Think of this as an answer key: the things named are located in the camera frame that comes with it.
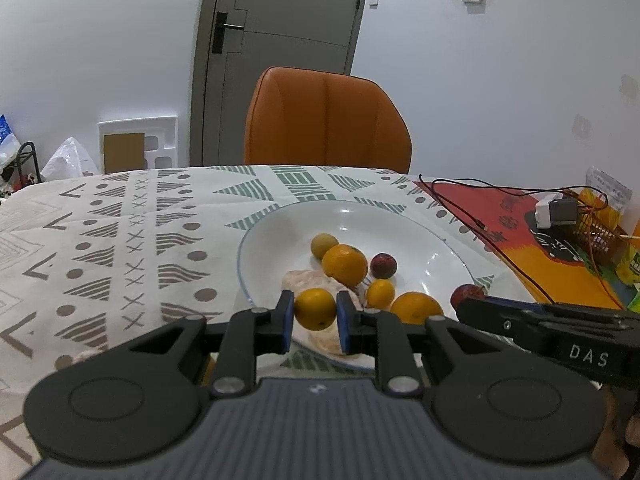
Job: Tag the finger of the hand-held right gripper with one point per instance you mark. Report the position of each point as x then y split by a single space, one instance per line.
515 304
490 317

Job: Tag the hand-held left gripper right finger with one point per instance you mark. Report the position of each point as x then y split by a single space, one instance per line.
344 326

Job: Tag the small peeled pomelo segment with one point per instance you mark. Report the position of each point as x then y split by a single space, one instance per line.
322 342

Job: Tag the large orange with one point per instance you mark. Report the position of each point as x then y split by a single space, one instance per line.
416 308
344 264

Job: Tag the large peeled pomelo segment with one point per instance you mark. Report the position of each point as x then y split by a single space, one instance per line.
307 280

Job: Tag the dark red round fruit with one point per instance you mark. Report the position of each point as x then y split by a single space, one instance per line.
383 265
466 295

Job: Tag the white plate with blue rim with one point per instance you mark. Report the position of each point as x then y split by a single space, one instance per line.
415 245

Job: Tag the white and grey charger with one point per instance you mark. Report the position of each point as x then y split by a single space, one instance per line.
555 212

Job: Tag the grey door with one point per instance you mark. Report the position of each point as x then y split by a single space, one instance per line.
280 85

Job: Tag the orange chair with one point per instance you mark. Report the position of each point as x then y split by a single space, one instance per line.
325 120

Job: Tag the yellow-green packet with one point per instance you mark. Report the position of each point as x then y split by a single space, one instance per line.
630 260

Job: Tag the white foam packaging with cardboard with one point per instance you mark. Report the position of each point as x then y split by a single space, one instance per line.
160 132

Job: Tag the red and orange mat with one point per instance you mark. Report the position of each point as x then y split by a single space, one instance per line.
530 255

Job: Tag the translucent white plastic bag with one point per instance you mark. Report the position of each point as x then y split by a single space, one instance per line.
67 160

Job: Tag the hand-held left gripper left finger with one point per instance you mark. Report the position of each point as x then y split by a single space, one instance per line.
286 321

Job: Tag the yellow-green round fruit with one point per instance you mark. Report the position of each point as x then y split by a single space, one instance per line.
322 245

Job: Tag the clear plastic packet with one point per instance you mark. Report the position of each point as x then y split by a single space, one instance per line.
607 185

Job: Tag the black metal rack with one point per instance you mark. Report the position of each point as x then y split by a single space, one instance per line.
31 152

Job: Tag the blue and white bag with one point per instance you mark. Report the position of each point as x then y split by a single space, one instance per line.
6 142

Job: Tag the small orange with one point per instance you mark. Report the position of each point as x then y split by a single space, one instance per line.
380 293
315 309

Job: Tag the patterned white tablecloth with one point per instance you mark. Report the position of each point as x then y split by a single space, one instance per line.
125 240

